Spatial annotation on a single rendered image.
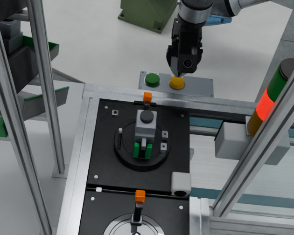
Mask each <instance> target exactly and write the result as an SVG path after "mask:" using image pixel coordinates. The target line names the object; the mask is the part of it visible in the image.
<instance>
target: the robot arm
mask: <svg viewBox="0 0 294 235"><path fill-rule="evenodd" d="M268 1H272V0H177V5H179V7H178V15H177V18H175V19H174V23H173V28H172V33H171V39H172V45H168V49H167V52H166V59H167V62H168V65H169V67H170V69H171V71H172V73H173V74H174V75H175V77H178V78H180V77H182V76H184V75H185V74H187V73H190V74H192V73H194V72H195V71H196V69H197V65H198V64H199V62H200V61H201V58H202V53H203V49H200V48H201V47H202V43H201V42H200V41H201V39H202V27H203V26H213V25H221V24H226V23H231V22H232V17H234V16H237V15H238V14H239V12H240V11H241V9H243V8H247V7H251V6H254V5H257V4H261V3H264V2H268ZM176 21H178V23H177V22H176Z"/></svg>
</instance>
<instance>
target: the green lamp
mask: <svg viewBox="0 0 294 235"><path fill-rule="evenodd" d="M286 83H287V81H286V80H285V79H284V78H283V77H282V76H281V75H280V72H279V67H278V68H277V70H276V72H275V73H274V75H273V77H272V79H271V81H270V83H269V85H268V87H267V89H266V91H267V94H268V96H269V98H270V99H271V100H272V101H273V102H275V101H276V99H277V98H278V96H279V94H280V93H281V91H282V90H283V88H284V86H285V85H286Z"/></svg>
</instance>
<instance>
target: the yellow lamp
mask: <svg viewBox="0 0 294 235"><path fill-rule="evenodd" d="M262 123H263V120H261V119H260V118H259V116H258V115H257V112H256V108H255V110H254V112H253V114H252V116H251V117H250V119H249V121H248V123H247V129H248V132H249V133H250V134H251V135H252V136H253V137H254V136H255V134H256V132H257V131H258V129H259V128H260V126H261V124H262Z"/></svg>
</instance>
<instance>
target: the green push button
mask: <svg viewBox="0 0 294 235"><path fill-rule="evenodd" d="M159 81H160V78H159V76H158V75H157V74H154V73H150V74H147V75H146V78H145V82H146V84H148V85H150V86H156V85H158V84H159Z"/></svg>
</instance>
